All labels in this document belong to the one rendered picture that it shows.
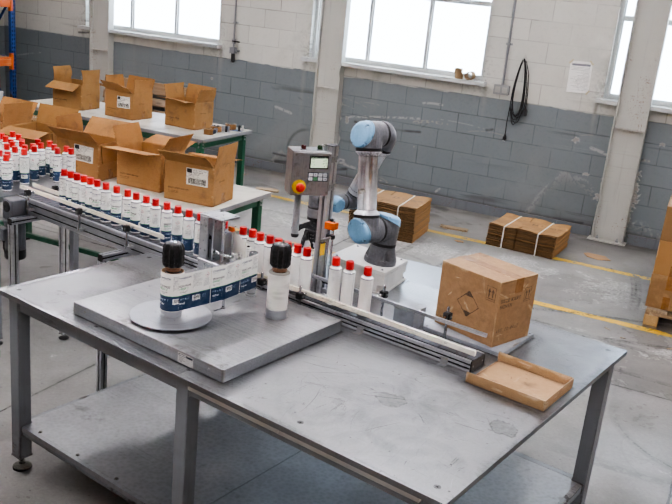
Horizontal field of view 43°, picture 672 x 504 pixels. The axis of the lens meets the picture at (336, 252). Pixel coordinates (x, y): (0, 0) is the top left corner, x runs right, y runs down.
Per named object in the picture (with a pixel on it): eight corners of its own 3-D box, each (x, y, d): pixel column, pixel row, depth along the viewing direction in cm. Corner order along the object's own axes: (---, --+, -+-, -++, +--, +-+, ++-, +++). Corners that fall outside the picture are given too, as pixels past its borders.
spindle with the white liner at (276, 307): (259, 315, 330) (265, 242, 321) (274, 309, 337) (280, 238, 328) (277, 321, 325) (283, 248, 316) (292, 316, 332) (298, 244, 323)
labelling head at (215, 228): (196, 270, 372) (199, 213, 364) (217, 264, 382) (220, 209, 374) (219, 278, 364) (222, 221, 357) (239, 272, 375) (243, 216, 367)
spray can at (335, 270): (323, 303, 349) (327, 256, 342) (330, 300, 353) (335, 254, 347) (333, 307, 346) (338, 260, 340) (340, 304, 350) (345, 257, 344)
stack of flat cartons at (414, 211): (345, 230, 777) (349, 196, 768) (365, 218, 825) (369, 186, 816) (412, 243, 756) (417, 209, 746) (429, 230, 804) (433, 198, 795)
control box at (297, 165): (283, 189, 360) (287, 145, 354) (321, 190, 365) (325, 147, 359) (290, 195, 350) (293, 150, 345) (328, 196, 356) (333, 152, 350)
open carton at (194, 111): (152, 124, 761) (153, 83, 750) (183, 120, 797) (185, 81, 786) (189, 132, 742) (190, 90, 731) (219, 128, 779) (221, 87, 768)
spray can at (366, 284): (354, 314, 341) (359, 266, 334) (361, 311, 345) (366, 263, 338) (364, 318, 338) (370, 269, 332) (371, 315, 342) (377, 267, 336)
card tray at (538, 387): (465, 381, 302) (466, 371, 301) (497, 361, 323) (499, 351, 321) (543, 411, 286) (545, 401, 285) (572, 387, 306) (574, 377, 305)
